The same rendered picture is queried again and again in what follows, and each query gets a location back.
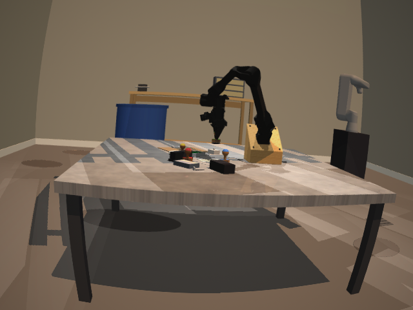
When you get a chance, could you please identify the brown rubber stamp with red ends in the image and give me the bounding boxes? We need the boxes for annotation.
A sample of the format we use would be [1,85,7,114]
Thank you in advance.
[183,148,193,161]

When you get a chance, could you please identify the rubber stamp with blue handle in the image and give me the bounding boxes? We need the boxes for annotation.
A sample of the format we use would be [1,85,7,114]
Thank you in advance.
[222,149,230,163]

